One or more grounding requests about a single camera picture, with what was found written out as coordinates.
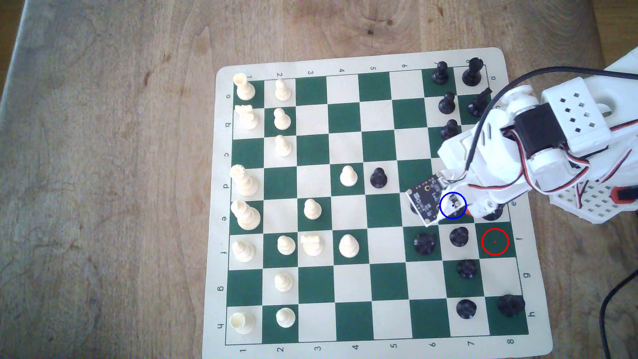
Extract thick black camera cable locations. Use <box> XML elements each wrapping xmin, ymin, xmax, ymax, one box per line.
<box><xmin>464</xmin><ymin>66</ymin><xmax>638</xmax><ymax>173</ymax></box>

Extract green white chessboard mat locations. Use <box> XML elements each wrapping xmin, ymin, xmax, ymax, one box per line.
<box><xmin>202</xmin><ymin>47</ymin><xmax>554</xmax><ymax>359</ymax></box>

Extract black rook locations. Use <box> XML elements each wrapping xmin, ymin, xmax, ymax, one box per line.
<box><xmin>462</xmin><ymin>57</ymin><xmax>484</xmax><ymax>87</ymax></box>
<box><xmin>498</xmin><ymin>294</ymin><xmax>525</xmax><ymax>318</ymax></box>

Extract white bishop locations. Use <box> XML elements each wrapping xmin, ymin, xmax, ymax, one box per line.
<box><xmin>233</xmin><ymin>241</ymin><xmax>255</xmax><ymax>263</ymax></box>

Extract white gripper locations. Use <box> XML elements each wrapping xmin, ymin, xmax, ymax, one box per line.
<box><xmin>438</xmin><ymin>107</ymin><xmax>529</xmax><ymax>220</ymax></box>

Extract white knight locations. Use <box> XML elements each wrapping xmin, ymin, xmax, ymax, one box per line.
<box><xmin>235</xmin><ymin>104</ymin><xmax>260</xmax><ymax>131</ymax></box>
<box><xmin>300</xmin><ymin>235</ymin><xmax>325</xmax><ymax>257</ymax></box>

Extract red black white servo wires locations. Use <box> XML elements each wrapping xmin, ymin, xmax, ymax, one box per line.
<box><xmin>518</xmin><ymin>119</ymin><xmax>638</xmax><ymax>211</ymax></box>

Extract black knight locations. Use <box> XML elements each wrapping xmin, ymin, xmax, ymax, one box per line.
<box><xmin>414</xmin><ymin>233</ymin><xmax>438</xmax><ymax>256</ymax></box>
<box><xmin>468</xmin><ymin>88</ymin><xmax>493</xmax><ymax>118</ymax></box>

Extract white rook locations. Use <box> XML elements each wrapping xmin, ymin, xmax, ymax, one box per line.
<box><xmin>233</xmin><ymin>73</ymin><xmax>256</xmax><ymax>101</ymax></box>
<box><xmin>230</xmin><ymin>312</ymin><xmax>256</xmax><ymax>335</ymax></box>

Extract white queen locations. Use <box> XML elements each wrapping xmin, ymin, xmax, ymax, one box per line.
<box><xmin>229</xmin><ymin>165</ymin><xmax>260</xmax><ymax>197</ymax></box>

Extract black camera circuit board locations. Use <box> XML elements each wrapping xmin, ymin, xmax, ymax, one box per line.
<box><xmin>406</xmin><ymin>174</ymin><xmax>452</xmax><ymax>227</ymax></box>

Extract white king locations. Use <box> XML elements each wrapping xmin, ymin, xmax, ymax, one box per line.
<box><xmin>230</xmin><ymin>200</ymin><xmax>261</xmax><ymax>231</ymax></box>

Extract red black connector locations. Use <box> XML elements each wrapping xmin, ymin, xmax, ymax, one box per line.
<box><xmin>612</xmin><ymin>185</ymin><xmax>638</xmax><ymax>204</ymax></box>

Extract thin black cable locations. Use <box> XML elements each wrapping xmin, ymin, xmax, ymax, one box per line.
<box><xmin>599</xmin><ymin>272</ymin><xmax>638</xmax><ymax>359</ymax></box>

